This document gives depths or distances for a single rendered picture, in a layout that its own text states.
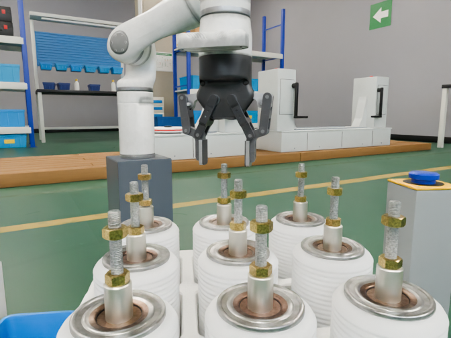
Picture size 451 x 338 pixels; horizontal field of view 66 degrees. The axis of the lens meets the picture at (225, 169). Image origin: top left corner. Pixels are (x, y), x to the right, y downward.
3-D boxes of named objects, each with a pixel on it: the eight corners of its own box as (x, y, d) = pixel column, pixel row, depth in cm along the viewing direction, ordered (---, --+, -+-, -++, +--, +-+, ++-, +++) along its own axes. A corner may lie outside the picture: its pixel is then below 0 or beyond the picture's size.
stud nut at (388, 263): (374, 261, 32) (375, 253, 32) (391, 260, 32) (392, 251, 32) (388, 271, 30) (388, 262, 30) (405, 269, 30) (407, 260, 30)
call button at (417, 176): (401, 183, 54) (403, 170, 53) (425, 182, 54) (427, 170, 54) (419, 188, 50) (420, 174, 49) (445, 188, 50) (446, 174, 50)
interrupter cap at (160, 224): (129, 219, 56) (129, 215, 56) (176, 220, 55) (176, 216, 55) (112, 236, 48) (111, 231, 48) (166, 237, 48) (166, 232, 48)
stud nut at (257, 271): (266, 280, 28) (266, 270, 28) (246, 275, 29) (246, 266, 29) (274, 271, 30) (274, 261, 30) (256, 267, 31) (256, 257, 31)
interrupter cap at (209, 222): (211, 215, 58) (211, 211, 58) (254, 220, 55) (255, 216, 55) (190, 229, 51) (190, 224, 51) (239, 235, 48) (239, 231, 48)
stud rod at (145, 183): (143, 216, 51) (141, 165, 50) (141, 214, 52) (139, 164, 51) (149, 215, 51) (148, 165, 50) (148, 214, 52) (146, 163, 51)
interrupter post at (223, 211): (219, 221, 55) (219, 200, 54) (233, 222, 54) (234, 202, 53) (213, 225, 53) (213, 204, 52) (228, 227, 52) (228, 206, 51)
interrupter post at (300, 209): (288, 221, 55) (289, 200, 54) (298, 218, 57) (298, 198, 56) (301, 224, 53) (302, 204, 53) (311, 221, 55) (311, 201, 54)
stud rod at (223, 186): (222, 211, 54) (222, 163, 53) (228, 212, 53) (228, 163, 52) (219, 213, 53) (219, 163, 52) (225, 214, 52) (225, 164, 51)
